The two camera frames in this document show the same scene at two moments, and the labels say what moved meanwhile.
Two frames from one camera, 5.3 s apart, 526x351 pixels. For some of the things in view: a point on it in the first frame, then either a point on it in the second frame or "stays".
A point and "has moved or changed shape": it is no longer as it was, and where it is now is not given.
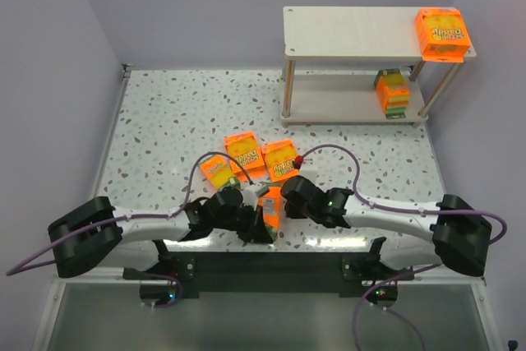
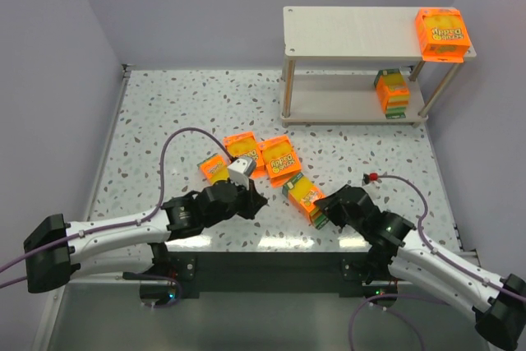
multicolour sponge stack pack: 271,209 has moved or changed shape
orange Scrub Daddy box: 279,160 stays
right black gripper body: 292,208 to 336,209
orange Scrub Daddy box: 443,34 stays
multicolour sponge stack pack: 393,93 stays
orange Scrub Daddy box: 243,148 stays
